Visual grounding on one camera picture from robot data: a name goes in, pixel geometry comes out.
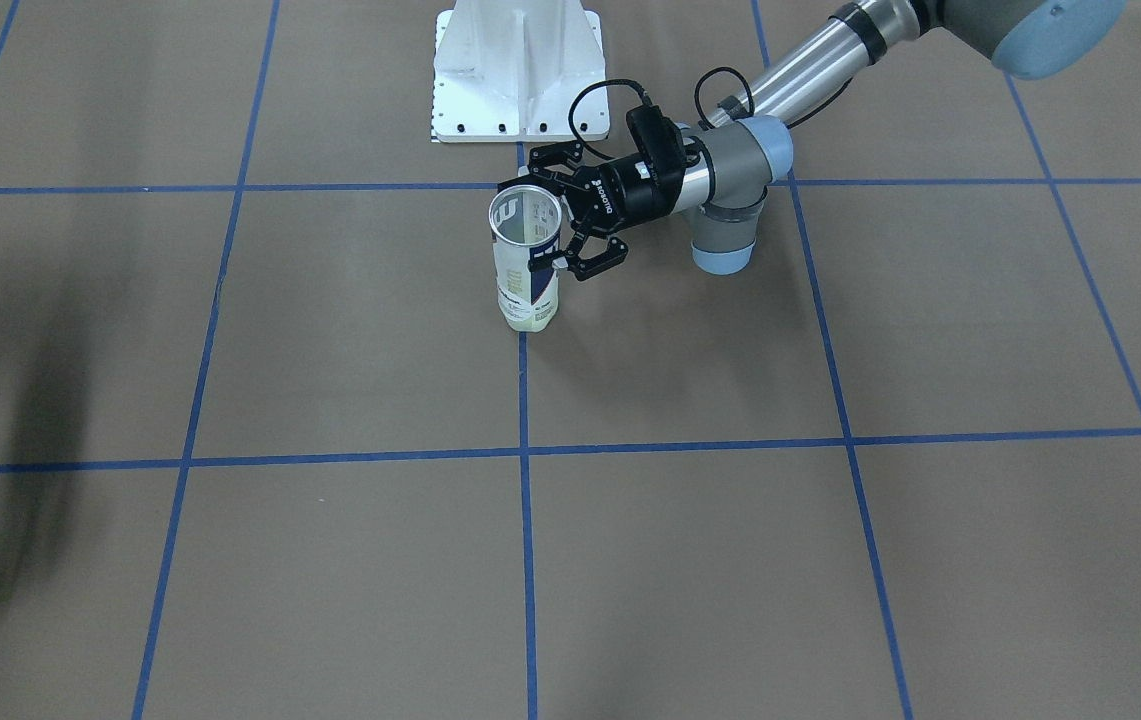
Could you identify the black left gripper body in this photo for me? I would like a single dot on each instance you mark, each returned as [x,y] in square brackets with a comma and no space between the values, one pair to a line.
[630,193]

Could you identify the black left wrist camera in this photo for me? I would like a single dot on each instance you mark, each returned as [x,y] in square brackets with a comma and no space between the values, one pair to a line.
[661,144]

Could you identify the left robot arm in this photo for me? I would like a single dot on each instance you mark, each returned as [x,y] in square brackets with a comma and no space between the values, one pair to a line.
[568,216]

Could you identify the clear tennis ball tube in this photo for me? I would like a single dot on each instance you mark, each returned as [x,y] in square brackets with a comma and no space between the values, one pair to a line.
[526,223]

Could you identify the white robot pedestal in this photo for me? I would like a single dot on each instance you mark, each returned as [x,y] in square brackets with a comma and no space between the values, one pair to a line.
[509,71]

